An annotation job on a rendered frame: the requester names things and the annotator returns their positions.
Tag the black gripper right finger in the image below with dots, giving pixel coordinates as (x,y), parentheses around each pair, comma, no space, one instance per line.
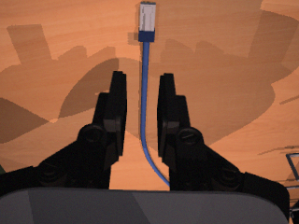
(197,166)

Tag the blue patch cord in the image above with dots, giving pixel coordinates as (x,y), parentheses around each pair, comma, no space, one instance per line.
(144,86)

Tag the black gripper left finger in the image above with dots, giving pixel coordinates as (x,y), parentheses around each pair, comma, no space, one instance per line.
(81,163)

